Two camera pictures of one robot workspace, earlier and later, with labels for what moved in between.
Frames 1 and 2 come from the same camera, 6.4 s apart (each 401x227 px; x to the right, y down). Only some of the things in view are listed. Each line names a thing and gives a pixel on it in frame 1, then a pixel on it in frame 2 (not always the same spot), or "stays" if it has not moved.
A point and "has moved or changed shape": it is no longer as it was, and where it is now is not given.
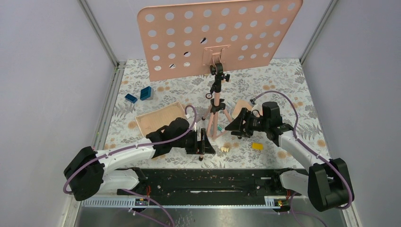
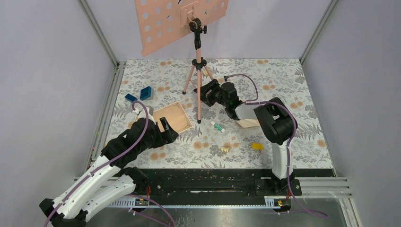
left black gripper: (200, 147) to (168, 136)
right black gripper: (237, 126) to (208, 99)
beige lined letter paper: (152, 121) stays
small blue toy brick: (131, 98) stays
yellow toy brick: (257, 145) stays
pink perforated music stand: (179, 40) has moved or changed shape
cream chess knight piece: (225, 149) stays
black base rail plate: (168, 183) stays
